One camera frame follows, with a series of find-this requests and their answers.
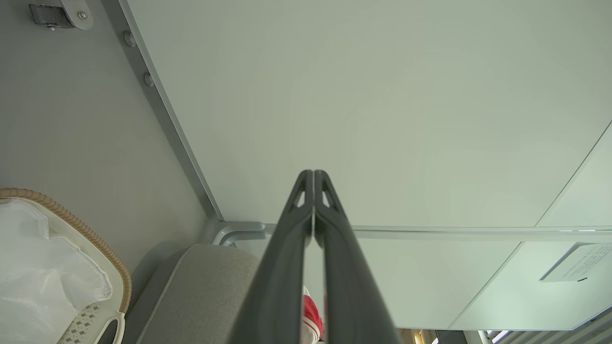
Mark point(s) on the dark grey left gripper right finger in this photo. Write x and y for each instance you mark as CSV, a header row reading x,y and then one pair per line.
x,y
351,296

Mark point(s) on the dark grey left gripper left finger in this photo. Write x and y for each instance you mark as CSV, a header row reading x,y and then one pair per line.
x,y
277,286

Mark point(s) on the red and white garment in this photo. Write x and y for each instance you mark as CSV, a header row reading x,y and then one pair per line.
x,y
311,315

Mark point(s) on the white basket with woven rim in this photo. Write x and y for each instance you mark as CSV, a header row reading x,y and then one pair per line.
x,y
83,322

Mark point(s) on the grey fabric sofa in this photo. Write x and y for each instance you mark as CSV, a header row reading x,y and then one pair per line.
x,y
201,296

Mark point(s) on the round metal bolt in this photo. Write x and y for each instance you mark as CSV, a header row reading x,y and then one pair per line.
x,y
149,79
129,38

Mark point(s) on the small caster wheel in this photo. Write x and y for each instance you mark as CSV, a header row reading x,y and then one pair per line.
x,y
48,16

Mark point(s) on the grey metal frame foot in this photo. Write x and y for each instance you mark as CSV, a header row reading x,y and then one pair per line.
x,y
79,12
239,229

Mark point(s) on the grey metal frame post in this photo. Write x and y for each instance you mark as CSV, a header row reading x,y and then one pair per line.
x,y
430,233

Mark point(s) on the grey metal frame rail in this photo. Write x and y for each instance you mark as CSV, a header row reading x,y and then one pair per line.
x,y
160,102

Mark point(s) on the white paper wall sign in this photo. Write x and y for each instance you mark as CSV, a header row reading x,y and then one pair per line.
x,y
583,263

